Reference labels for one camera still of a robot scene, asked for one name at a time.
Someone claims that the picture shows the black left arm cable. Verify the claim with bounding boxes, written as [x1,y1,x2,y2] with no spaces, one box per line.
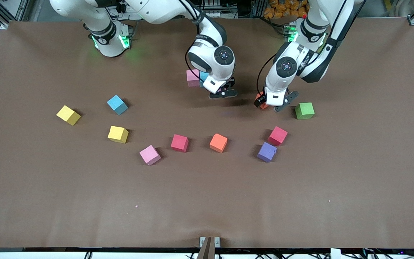
[257,53,277,93]

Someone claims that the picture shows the purple foam cube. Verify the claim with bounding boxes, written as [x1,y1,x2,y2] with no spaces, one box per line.
[257,142,277,163]

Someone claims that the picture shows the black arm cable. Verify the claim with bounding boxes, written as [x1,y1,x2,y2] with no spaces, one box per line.
[185,50,197,79]
[257,53,277,93]

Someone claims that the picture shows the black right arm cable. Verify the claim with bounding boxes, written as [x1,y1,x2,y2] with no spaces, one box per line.
[185,50,197,79]

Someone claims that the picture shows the orange foam cube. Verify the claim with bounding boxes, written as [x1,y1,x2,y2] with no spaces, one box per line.
[256,92,269,109]
[210,133,228,153]

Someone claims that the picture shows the red foam cube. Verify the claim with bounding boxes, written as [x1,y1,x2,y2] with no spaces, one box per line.
[268,126,288,146]
[171,134,189,153]

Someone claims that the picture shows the green foam cube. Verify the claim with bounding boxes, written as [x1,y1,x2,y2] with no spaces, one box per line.
[295,102,315,120]

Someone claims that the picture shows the pink foam cube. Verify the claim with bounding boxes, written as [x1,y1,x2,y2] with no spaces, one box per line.
[139,145,161,166]
[186,69,201,88]

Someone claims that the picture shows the brown table cover sheet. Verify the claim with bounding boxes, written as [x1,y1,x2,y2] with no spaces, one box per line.
[0,17,414,249]

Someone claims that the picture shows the orange packed items pile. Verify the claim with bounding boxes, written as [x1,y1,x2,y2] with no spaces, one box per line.
[263,0,309,19]

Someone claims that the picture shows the white electrical device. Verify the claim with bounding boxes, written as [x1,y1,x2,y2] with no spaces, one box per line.
[200,0,222,18]

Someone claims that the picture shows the yellow foam cube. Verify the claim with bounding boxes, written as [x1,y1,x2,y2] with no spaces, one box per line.
[56,105,82,126]
[107,126,129,144]

